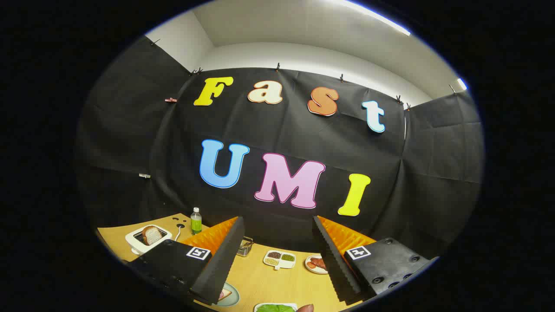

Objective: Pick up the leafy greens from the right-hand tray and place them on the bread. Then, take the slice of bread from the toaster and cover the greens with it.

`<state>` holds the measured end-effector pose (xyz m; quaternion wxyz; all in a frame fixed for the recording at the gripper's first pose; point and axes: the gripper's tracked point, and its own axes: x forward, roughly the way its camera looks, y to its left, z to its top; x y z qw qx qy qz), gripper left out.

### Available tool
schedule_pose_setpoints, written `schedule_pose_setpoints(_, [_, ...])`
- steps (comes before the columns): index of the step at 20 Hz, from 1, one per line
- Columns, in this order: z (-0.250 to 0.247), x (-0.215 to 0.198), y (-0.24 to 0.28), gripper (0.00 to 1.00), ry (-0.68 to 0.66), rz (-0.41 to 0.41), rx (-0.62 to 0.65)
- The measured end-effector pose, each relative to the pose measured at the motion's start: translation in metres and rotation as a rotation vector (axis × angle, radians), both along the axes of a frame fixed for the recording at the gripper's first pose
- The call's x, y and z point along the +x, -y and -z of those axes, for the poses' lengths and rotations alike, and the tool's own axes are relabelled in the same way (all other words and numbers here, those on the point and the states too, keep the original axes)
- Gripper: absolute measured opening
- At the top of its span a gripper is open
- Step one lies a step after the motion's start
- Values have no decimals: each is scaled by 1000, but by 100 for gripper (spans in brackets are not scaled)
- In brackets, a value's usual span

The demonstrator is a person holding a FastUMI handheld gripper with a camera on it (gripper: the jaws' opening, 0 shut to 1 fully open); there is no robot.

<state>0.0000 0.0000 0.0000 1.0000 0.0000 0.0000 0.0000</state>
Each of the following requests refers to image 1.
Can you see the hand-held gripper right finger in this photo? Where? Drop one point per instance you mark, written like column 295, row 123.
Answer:
column 334, row 260

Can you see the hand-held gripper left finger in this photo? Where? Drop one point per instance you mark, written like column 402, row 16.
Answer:
column 225, row 260

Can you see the bread slice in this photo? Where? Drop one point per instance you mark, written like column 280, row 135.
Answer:
column 152, row 235

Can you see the red meat slice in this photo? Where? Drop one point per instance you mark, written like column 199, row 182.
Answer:
column 318, row 263

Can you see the small plate under meat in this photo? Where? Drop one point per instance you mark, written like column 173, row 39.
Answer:
column 308, row 268

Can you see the sandwich piece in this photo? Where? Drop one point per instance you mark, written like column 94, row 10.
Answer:
column 224, row 294

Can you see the light green round plate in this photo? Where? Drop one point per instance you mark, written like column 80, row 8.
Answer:
column 233, row 299

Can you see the green label water bottle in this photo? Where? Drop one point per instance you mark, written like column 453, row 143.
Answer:
column 196, row 223

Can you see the white divided seasoning dish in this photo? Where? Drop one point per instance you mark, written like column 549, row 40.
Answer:
column 279, row 260

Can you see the reddish brown round item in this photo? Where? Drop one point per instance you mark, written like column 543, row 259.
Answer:
column 305, row 308

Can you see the white rectangular plate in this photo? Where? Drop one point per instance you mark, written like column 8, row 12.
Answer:
column 256, row 307

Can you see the green lettuce leaf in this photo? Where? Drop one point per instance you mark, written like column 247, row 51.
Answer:
column 275, row 308

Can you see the white toaster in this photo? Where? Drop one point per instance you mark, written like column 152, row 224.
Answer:
column 132, row 242

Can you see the black backdrop cloth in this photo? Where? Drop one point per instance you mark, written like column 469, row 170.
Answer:
column 299, row 134

